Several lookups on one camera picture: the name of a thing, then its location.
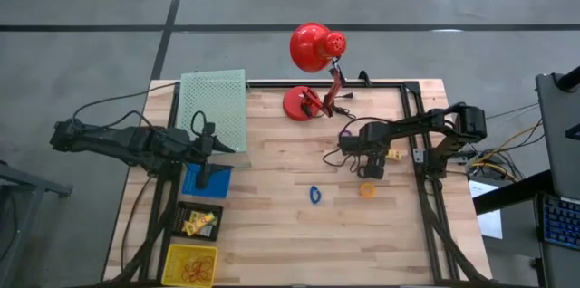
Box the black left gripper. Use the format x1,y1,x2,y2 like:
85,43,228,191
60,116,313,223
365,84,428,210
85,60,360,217
192,136,237,190

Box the blue plastic basket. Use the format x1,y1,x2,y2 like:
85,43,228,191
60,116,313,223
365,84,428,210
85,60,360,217
180,163,232,200

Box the green perforated metal shelf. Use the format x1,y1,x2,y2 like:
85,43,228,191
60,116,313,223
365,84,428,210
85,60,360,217
175,68,252,169

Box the red rubber band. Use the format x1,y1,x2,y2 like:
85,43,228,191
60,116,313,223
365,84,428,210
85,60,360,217
189,254,216,280
179,260,205,283

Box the yellow plastic basket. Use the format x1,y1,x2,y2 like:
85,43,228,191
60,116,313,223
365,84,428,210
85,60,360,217
160,243,220,288

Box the red desk lamp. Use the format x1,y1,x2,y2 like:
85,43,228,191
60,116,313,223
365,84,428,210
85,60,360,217
282,22,348,122

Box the black office desk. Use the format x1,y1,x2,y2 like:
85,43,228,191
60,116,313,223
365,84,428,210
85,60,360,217
472,168,580,288

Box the black mesh tray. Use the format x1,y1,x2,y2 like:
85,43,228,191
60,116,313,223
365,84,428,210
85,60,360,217
171,200,224,243

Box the white paper sheet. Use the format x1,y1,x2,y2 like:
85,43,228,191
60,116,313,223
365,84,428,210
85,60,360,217
468,178,505,241

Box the grey metal stand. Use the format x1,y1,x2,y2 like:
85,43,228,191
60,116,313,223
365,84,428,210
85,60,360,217
0,159,74,288

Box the computer monitor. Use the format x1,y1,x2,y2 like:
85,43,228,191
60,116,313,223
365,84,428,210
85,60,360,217
535,72,580,199

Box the black keyboard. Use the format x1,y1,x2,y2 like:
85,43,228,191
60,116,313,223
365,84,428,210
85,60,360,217
537,193,580,253

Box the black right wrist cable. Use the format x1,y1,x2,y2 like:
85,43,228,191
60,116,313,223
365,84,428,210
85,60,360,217
322,117,395,174

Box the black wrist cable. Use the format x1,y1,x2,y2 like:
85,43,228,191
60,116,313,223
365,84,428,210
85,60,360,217
322,117,395,174
189,110,208,138

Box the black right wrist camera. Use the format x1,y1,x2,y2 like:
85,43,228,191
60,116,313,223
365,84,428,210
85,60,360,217
363,163,386,180

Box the black lamp power cord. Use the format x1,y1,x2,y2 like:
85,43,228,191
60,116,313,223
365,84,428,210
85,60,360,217
328,91,359,120

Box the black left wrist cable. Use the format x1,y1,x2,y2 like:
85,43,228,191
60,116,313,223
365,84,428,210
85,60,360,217
189,110,208,138

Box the black aluminium frame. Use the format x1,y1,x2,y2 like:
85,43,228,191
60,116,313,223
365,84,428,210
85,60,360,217
106,79,495,288

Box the thin brown cable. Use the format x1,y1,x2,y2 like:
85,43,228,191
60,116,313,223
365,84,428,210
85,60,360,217
119,177,154,272

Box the yellow cable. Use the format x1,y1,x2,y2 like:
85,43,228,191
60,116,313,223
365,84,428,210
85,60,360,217
469,123,543,183

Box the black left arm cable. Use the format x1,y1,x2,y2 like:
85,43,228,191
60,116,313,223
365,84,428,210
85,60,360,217
71,82,179,133

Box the black cable bundle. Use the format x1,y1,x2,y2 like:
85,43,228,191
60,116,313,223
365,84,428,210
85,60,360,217
487,102,545,181

